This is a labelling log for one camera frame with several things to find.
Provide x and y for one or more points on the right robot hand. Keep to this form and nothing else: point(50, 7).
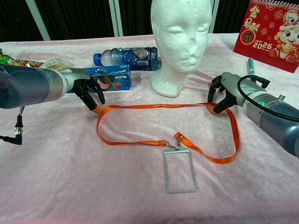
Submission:
point(233, 88)

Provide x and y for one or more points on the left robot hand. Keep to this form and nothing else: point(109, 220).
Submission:
point(74, 77)

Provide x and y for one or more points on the silver badge holder frame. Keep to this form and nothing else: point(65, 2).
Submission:
point(164, 170)

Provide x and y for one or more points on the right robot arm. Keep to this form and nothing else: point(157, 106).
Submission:
point(280, 122)

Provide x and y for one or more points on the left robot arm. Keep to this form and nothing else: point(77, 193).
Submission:
point(20, 84)

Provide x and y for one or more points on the white foam mannequin head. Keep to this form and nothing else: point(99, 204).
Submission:
point(181, 42)

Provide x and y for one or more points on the clear bag of pale snacks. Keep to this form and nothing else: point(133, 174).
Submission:
point(57, 63)

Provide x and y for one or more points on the green black marker pen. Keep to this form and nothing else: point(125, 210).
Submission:
point(251, 66)

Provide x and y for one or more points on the blue Oreo cookie box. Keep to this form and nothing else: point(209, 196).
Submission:
point(121, 78)

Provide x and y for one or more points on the red 2026 desk calendar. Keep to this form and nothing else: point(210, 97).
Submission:
point(259, 34)

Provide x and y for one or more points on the black pleated curtain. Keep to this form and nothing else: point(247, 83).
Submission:
point(75, 16)

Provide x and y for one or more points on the blue drink bottle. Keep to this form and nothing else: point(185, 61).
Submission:
point(137, 58)

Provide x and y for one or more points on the green orange snack bag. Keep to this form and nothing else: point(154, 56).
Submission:
point(0, 57)

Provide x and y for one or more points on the pink velvet tablecloth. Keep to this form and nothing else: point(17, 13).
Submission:
point(68, 169)

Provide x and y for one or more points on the white frame post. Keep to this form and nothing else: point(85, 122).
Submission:
point(37, 17)
point(116, 14)
point(216, 11)

